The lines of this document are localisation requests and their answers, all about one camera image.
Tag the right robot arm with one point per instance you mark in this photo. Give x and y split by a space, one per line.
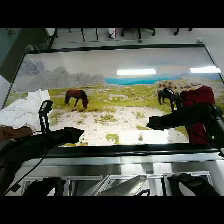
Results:
200 115

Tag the silver frame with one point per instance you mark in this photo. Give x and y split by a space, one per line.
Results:
126 176

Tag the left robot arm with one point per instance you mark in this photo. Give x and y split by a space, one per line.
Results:
23 150

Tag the white garment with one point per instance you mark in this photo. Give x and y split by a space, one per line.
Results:
23 111

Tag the red garment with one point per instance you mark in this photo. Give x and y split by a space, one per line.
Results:
198 100

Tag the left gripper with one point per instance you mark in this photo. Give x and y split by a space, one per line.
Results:
71 134

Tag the brown garment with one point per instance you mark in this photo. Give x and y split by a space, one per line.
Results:
11 132

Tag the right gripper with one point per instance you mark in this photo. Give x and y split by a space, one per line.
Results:
158 122

